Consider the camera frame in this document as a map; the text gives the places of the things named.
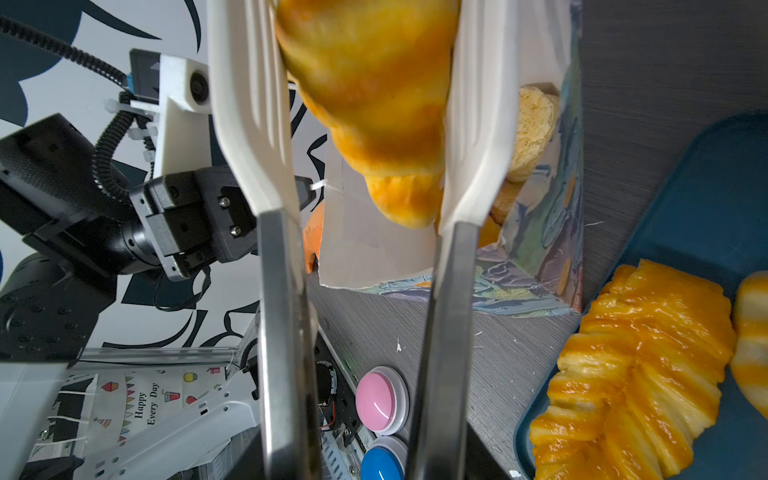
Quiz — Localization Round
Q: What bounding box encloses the blue round button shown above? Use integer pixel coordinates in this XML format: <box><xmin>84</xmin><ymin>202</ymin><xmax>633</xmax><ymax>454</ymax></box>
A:
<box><xmin>360</xmin><ymin>436</ymin><xmax>408</xmax><ymax>480</ymax></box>

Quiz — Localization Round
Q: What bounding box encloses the small striped croissant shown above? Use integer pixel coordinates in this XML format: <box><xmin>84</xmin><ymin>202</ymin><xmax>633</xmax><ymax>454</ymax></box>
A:
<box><xmin>730</xmin><ymin>271</ymin><xmax>767</xmax><ymax>417</ymax></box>

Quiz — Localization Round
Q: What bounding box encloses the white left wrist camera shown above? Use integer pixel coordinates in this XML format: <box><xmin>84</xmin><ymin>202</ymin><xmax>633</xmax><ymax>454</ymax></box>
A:
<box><xmin>130</xmin><ymin>49</ymin><xmax>212</xmax><ymax>178</ymax></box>

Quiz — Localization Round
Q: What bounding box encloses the orange plush toy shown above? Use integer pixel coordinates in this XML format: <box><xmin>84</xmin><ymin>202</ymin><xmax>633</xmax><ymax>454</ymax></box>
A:
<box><xmin>302</xmin><ymin>202</ymin><xmax>325</xmax><ymax>274</ymax></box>

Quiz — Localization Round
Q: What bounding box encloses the white slotted cable duct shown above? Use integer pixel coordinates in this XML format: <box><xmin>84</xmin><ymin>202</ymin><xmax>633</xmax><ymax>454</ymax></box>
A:
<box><xmin>320</xmin><ymin>432</ymin><xmax>364</xmax><ymax>480</ymax></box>

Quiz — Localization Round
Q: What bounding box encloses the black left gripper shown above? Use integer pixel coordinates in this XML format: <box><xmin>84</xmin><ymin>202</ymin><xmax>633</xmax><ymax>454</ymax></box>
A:
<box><xmin>128</xmin><ymin>166</ymin><xmax>303</xmax><ymax>282</ymax></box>

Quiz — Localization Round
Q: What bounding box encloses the long braided bread loaf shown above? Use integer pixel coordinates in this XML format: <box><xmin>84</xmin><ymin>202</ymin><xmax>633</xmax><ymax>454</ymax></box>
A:
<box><xmin>529</xmin><ymin>260</ymin><xmax>736</xmax><ymax>479</ymax></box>

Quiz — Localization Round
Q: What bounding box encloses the large striped croissant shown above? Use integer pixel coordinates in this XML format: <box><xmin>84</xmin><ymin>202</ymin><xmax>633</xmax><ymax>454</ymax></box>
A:
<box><xmin>275</xmin><ymin>1</ymin><xmax>460</xmax><ymax>229</ymax></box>

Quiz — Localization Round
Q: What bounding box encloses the pink round button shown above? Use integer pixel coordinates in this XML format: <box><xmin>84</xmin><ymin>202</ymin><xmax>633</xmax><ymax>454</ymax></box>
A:
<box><xmin>355</xmin><ymin>366</ymin><xmax>410</xmax><ymax>436</ymax></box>

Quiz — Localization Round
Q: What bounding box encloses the ring-shaped bread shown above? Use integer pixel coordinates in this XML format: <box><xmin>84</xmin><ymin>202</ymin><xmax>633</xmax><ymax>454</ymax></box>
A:
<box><xmin>478</xmin><ymin>180</ymin><xmax>523</xmax><ymax>248</ymax></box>

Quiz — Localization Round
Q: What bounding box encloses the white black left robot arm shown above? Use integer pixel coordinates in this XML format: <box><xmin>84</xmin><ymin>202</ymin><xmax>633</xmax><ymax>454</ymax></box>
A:
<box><xmin>1</xmin><ymin>1</ymin><xmax>320</xmax><ymax>479</ymax></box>

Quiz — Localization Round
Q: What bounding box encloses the teal rectangular tray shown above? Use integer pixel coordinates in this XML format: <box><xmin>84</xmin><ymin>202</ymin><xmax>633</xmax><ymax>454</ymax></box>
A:
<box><xmin>515</xmin><ymin>111</ymin><xmax>767</xmax><ymax>479</ymax></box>

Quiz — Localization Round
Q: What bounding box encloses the knotted round bun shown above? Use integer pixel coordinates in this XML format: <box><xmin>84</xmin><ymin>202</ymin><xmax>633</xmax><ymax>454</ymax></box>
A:
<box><xmin>506</xmin><ymin>86</ymin><xmax>559</xmax><ymax>183</ymax></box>

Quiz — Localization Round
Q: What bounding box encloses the floral white paper bag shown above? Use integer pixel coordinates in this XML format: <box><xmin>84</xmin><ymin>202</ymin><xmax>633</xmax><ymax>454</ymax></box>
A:
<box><xmin>318</xmin><ymin>1</ymin><xmax>584</xmax><ymax>316</ymax></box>

